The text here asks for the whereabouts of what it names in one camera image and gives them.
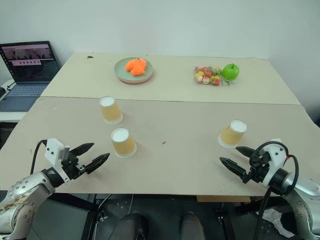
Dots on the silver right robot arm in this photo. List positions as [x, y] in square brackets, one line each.
[298, 200]

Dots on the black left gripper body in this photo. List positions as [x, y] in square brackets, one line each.
[73, 167]

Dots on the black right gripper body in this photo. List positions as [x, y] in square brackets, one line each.
[257, 170]

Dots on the green apple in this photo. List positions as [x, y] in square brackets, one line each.
[230, 71]

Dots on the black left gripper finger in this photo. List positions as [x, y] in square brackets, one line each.
[82, 148]
[96, 162]

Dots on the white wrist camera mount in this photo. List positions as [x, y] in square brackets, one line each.
[273, 160]
[53, 150]

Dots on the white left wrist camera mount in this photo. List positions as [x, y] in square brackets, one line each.
[53, 150]

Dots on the green round plate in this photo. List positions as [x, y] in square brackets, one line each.
[122, 72]

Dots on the black table frame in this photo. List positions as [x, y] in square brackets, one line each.
[155, 215]

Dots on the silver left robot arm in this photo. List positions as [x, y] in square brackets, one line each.
[23, 197]

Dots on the clear tray of candies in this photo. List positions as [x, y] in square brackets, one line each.
[207, 75]

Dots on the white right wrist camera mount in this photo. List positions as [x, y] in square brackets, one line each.
[273, 160]

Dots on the dark rounded robot foot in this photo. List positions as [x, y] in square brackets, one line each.
[131, 226]
[190, 226]

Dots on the orange plush toy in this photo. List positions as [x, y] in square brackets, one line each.
[135, 66]

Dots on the brown paper cup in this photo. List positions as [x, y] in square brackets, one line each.
[233, 134]
[123, 143]
[111, 110]

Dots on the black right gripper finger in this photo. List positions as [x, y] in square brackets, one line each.
[246, 150]
[232, 166]

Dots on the open laptop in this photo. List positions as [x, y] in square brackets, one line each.
[23, 75]

